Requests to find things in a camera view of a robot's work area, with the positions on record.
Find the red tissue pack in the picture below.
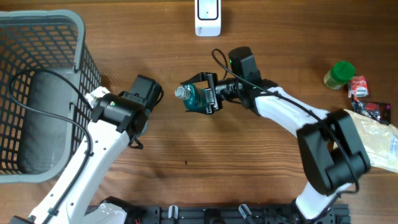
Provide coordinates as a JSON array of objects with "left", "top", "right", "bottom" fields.
[{"left": 348, "top": 76, "right": 369, "bottom": 98}]

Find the white barcode scanner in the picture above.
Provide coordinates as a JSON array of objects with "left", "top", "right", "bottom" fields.
[{"left": 194, "top": 0, "right": 221, "bottom": 37}]

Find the grey plastic shopping basket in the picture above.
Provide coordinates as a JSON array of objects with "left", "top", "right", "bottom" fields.
[{"left": 1, "top": 10, "right": 101, "bottom": 184}]

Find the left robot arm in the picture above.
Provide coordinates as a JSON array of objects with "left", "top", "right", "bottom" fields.
[{"left": 10, "top": 75, "right": 164, "bottom": 223}]

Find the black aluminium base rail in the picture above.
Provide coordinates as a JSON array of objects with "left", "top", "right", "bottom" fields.
[{"left": 86, "top": 203, "right": 352, "bottom": 224}]

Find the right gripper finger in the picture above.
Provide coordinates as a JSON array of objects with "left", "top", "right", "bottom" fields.
[
  {"left": 180, "top": 72, "right": 208, "bottom": 85},
  {"left": 186, "top": 105, "right": 208, "bottom": 114}
]

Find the beige plastic pouch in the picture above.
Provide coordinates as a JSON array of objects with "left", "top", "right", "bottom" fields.
[{"left": 345, "top": 110, "right": 397, "bottom": 173}]

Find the blue mouthwash bottle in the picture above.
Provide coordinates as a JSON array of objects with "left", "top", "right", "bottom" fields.
[{"left": 175, "top": 83, "right": 206, "bottom": 108}]

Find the black red packaged item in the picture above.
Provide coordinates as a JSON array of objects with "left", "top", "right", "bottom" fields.
[{"left": 351, "top": 96, "right": 392, "bottom": 125}]

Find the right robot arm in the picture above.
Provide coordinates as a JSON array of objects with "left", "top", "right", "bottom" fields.
[{"left": 175, "top": 46, "right": 371, "bottom": 223}]

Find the green lid jar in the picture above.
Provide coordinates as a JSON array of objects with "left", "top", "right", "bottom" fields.
[{"left": 323, "top": 61, "right": 356, "bottom": 90}]

